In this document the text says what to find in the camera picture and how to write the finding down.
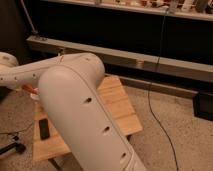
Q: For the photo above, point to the wooden table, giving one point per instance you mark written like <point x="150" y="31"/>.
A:
<point x="115" y="100"/>

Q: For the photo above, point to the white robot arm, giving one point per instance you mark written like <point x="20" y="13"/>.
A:
<point x="67" y="90"/>

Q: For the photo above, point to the black tripod leg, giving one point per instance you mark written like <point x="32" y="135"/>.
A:
<point x="18" y="147"/>

